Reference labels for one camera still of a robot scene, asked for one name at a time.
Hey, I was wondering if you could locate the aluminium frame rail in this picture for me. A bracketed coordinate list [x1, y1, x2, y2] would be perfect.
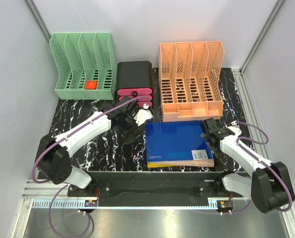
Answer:
[22, 179, 293, 199]

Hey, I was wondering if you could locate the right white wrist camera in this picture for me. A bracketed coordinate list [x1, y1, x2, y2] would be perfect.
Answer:
[227, 121, 242, 136]

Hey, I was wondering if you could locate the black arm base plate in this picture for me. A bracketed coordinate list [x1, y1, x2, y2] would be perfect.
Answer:
[68, 180, 230, 197]

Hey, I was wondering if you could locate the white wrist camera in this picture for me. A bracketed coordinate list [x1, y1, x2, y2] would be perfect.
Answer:
[227, 121, 242, 136]
[134, 104, 153, 126]

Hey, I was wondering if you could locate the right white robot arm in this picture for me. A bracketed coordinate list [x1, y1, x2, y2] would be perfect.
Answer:
[201, 118, 295, 214]

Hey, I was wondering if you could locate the black drawer cabinet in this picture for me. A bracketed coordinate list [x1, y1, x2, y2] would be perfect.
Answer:
[116, 61, 153, 100]

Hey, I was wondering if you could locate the yellow folder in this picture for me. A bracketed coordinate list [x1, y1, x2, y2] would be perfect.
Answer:
[147, 162, 167, 168]

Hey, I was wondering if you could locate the black marble desk mat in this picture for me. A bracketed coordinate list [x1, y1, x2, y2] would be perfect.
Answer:
[49, 68, 247, 172]

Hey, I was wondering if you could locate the pink drawer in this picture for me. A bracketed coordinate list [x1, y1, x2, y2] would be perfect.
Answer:
[138, 101, 152, 108]
[118, 95, 152, 102]
[117, 88, 152, 97]

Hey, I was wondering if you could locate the red square eraser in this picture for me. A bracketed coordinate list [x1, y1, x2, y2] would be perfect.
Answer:
[85, 80, 97, 90]

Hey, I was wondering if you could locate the blue folder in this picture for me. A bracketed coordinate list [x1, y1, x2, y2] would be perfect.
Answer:
[145, 120, 213, 163]

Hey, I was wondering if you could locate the pink folder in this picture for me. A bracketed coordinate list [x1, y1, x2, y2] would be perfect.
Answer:
[147, 149, 215, 167]

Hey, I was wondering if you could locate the green file organizer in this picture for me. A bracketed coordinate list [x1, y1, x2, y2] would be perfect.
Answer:
[49, 33, 117, 100]

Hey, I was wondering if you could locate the pink top drawer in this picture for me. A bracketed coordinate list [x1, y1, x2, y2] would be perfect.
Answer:
[117, 88, 152, 97]

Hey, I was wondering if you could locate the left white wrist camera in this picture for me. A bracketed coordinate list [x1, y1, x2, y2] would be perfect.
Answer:
[134, 104, 153, 126]

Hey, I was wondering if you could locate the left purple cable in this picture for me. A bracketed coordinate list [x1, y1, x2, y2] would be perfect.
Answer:
[32, 96, 150, 236]

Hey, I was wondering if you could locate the pink bottom drawer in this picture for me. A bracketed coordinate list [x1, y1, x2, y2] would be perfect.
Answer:
[138, 101, 152, 108]

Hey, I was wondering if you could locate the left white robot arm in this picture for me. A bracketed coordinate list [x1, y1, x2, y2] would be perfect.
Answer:
[31, 98, 152, 196]

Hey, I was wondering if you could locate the orange file organizer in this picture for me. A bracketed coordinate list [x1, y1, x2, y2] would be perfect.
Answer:
[158, 41, 224, 122]

